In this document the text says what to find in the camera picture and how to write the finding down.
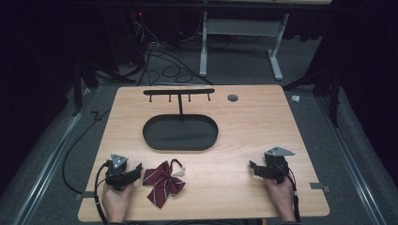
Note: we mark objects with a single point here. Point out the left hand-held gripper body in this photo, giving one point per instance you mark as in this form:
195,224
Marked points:
116,175

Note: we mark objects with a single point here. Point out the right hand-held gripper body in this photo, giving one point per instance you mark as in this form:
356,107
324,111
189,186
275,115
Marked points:
276,167

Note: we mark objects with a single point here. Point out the dark red striped bow tie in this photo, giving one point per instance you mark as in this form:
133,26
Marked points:
163,182

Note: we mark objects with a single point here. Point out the black hook stand with tray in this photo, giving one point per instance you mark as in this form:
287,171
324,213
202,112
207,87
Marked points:
180,129

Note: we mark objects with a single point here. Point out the person's right hand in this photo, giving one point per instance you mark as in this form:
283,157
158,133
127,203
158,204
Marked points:
280,198

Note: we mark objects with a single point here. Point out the grey tape strip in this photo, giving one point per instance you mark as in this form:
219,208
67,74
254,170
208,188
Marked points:
84,195
319,187

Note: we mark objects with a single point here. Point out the crumpled white paper scrap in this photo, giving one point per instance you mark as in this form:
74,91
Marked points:
295,98

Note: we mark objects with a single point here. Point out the black stand legs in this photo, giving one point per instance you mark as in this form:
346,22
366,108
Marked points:
322,90
90,81

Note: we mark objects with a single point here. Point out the grey metal floor rail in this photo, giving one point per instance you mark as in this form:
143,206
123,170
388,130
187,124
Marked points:
353,162
47,162

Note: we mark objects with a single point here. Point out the white metal desk frame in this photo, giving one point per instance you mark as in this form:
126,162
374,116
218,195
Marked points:
241,43

